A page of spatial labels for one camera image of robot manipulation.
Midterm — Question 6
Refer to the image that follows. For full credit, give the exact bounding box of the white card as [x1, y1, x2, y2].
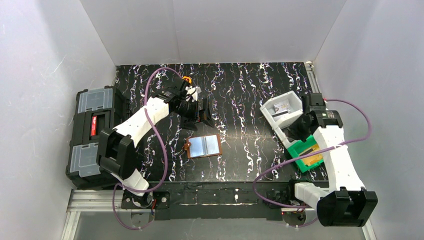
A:
[272, 101, 291, 117]

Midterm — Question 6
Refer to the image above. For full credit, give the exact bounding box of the gold card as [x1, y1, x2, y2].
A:
[299, 143, 323, 167]

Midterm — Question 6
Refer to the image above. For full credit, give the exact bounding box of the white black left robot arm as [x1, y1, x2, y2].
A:
[96, 77, 214, 197]

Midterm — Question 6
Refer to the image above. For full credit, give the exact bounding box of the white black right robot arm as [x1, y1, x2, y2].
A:
[286, 93, 378, 227]

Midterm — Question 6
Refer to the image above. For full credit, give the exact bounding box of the white plastic bin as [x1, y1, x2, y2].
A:
[260, 90, 303, 130]
[274, 127, 298, 149]

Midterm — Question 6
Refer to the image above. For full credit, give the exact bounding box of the green plastic bin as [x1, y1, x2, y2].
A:
[288, 135, 324, 173]

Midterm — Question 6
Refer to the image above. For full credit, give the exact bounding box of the orange round cap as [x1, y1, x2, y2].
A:
[182, 76, 193, 85]

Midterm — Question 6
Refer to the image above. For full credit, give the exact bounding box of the black toolbox with clear lids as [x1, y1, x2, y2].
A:
[65, 86, 133, 190]

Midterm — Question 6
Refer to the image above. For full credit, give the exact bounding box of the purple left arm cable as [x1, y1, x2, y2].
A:
[111, 67, 185, 231]

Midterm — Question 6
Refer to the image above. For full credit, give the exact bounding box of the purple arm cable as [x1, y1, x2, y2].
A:
[252, 98, 373, 229]
[111, 67, 185, 231]

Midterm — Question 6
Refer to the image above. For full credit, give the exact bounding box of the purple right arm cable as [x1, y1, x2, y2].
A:
[252, 98, 373, 229]

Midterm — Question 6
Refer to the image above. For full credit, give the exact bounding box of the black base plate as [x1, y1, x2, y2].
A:
[117, 181, 316, 225]

